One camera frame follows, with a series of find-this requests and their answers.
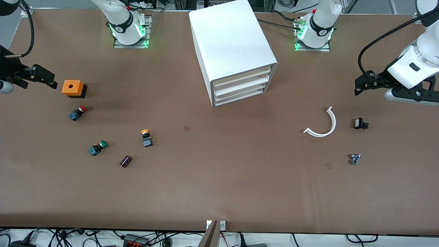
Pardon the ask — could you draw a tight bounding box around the yellow push button switch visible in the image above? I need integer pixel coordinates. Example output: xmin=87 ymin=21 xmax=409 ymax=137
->
xmin=140 ymin=129 xmax=153 ymax=148

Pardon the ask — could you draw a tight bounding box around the white plastic drawer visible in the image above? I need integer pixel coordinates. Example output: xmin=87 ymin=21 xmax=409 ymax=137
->
xmin=213 ymin=73 xmax=271 ymax=95
xmin=212 ymin=66 xmax=273 ymax=88
xmin=214 ymin=87 xmax=265 ymax=106
xmin=213 ymin=82 xmax=268 ymax=101

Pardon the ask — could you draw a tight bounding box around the white drawer cabinet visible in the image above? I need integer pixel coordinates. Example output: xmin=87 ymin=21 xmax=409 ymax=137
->
xmin=189 ymin=0 xmax=278 ymax=108

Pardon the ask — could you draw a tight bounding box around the orange box with black base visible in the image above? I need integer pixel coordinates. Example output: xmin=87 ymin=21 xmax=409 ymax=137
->
xmin=62 ymin=80 xmax=87 ymax=99

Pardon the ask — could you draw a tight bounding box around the white curved plastic clip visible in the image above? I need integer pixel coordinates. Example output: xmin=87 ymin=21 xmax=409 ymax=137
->
xmin=303 ymin=106 xmax=336 ymax=138

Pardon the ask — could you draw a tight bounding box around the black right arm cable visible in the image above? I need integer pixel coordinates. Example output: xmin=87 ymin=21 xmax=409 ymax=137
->
xmin=12 ymin=0 xmax=35 ymax=58

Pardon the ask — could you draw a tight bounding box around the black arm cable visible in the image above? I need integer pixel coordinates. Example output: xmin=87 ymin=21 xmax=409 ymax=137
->
xmin=12 ymin=0 xmax=35 ymax=58
xmin=358 ymin=15 xmax=439 ymax=86

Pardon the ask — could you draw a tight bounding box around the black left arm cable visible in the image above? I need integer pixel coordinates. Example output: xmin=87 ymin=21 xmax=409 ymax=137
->
xmin=358 ymin=15 xmax=439 ymax=86

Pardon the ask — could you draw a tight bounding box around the red push button switch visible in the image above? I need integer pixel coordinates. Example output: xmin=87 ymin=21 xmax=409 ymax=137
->
xmin=68 ymin=105 xmax=88 ymax=121

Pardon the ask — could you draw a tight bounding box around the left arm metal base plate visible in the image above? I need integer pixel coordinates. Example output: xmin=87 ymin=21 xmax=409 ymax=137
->
xmin=294 ymin=17 xmax=331 ymax=52

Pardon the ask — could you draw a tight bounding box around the green push button switch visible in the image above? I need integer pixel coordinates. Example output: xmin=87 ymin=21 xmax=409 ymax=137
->
xmin=88 ymin=140 xmax=108 ymax=156

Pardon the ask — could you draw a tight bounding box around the black cable on table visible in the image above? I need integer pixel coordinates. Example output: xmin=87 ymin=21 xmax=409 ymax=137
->
xmin=271 ymin=10 xmax=299 ymax=22
xmin=257 ymin=19 xmax=300 ymax=30

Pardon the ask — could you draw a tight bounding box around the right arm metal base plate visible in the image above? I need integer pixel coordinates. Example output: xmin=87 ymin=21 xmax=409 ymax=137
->
xmin=113 ymin=15 xmax=152 ymax=49

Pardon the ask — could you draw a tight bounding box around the thin black cable loop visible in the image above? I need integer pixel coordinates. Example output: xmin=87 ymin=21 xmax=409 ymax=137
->
xmin=346 ymin=234 xmax=379 ymax=244

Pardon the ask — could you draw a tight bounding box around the black cable bundle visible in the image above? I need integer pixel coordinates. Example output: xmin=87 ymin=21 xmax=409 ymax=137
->
xmin=150 ymin=232 xmax=206 ymax=247

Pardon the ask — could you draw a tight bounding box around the grey camera stand post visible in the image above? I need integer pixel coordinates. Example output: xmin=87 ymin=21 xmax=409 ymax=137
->
xmin=197 ymin=220 xmax=220 ymax=247

